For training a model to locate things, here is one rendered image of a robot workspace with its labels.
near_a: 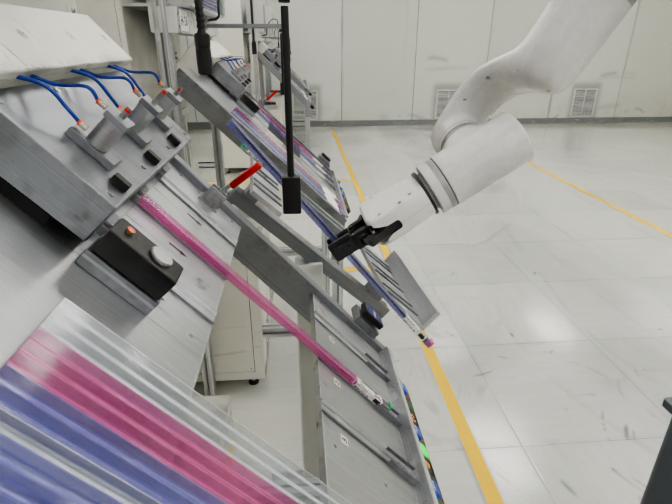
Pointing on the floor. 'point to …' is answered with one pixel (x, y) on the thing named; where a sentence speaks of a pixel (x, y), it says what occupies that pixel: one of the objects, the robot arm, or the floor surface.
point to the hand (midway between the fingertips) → (342, 244)
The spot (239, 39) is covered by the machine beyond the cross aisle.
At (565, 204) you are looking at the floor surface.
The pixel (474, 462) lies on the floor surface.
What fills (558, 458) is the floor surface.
